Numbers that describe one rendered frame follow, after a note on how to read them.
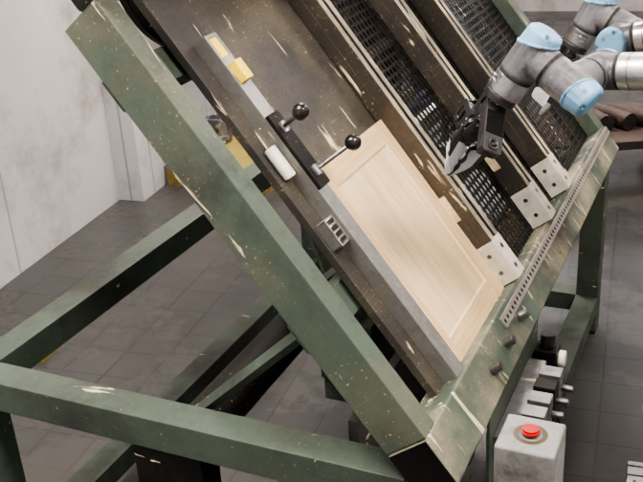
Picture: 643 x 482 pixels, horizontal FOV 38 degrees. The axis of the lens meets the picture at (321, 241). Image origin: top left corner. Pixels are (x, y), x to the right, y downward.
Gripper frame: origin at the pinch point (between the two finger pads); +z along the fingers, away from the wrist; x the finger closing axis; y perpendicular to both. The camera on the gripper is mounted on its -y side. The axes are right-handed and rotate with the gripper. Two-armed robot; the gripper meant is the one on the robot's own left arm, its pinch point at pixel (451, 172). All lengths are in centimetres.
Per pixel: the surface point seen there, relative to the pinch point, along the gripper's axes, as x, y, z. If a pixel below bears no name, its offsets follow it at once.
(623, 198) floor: -243, 252, 112
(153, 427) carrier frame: 33, -13, 87
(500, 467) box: -22, -48, 31
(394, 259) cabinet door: -5.0, 6.5, 30.8
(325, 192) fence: 18.3, 8.4, 21.1
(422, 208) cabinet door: -16.2, 30.0, 29.5
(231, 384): 20, -9, 71
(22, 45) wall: 90, 281, 177
